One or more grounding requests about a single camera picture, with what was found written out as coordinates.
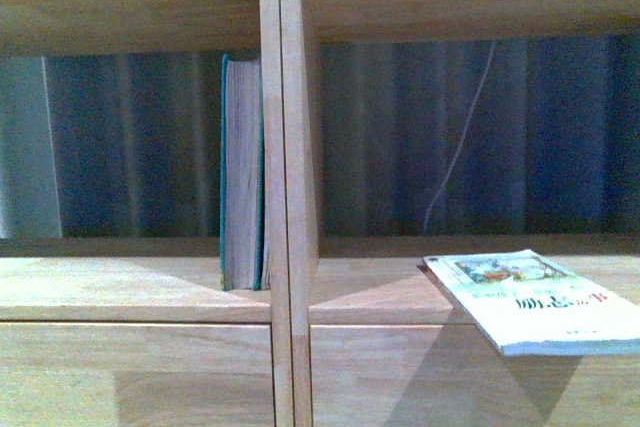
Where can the white illustrated paperback book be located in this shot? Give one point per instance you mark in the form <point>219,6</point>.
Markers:
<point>527,304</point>

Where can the teal hardcover book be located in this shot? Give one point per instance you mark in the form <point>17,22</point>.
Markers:
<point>241,175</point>

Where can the light wooden bookshelf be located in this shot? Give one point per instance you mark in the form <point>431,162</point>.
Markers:
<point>130,333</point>

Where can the dark blue curtain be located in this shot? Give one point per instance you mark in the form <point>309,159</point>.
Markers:
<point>532,136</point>

